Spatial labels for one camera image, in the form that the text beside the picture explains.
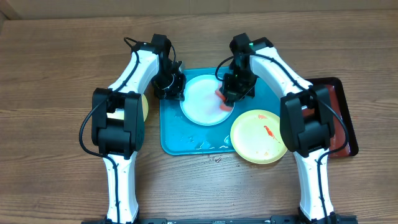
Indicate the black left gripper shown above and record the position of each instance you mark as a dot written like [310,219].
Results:
[177,93]

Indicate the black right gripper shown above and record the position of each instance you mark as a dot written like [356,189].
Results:
[232,91]

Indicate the red cleaning sponge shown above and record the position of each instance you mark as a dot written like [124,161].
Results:
[223,106]

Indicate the light blue plate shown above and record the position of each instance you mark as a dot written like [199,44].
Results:
[201,104]

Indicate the yellow plate with red stains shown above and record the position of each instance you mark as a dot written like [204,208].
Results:
[144,107]

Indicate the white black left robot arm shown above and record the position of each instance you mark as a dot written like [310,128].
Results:
[119,141]

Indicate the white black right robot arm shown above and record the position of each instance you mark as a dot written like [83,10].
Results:
[306,117]

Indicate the yellow plate near right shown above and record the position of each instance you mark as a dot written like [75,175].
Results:
[255,136]

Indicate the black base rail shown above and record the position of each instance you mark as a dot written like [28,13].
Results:
[275,219]

